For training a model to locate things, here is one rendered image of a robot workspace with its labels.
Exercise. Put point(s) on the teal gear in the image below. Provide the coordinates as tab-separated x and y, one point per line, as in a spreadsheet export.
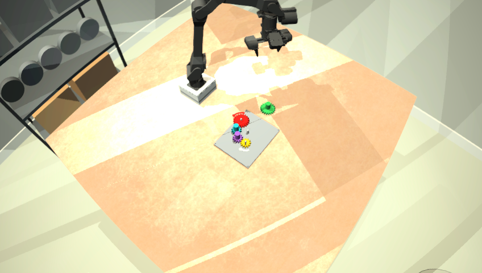
236	128

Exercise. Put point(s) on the green gear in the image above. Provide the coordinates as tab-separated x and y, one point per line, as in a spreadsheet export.
267	108

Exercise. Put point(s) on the red gear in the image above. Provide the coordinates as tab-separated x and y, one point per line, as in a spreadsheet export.
244	122

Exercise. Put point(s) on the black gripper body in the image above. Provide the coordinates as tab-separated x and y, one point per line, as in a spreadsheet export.
252	42

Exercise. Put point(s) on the purple gear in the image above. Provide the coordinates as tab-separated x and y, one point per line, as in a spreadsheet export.
237	137

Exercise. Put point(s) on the yellow gear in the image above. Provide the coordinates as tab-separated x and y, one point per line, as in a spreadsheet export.
245	144

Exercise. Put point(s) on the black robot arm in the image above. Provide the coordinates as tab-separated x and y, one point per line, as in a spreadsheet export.
269	10

